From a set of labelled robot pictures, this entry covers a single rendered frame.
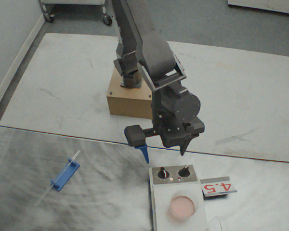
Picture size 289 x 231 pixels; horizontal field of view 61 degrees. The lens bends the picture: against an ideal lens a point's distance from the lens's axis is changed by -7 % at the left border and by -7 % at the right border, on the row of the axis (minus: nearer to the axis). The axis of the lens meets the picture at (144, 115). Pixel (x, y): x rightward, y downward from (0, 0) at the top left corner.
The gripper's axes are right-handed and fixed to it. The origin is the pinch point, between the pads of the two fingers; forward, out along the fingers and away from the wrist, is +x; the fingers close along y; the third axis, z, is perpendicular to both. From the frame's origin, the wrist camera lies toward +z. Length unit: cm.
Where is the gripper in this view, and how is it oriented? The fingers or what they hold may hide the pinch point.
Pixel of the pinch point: (164, 147)
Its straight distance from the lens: 65.8
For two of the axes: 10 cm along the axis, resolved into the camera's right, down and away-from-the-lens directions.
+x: 0.4, 8.9, 4.6
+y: 9.6, -1.6, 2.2
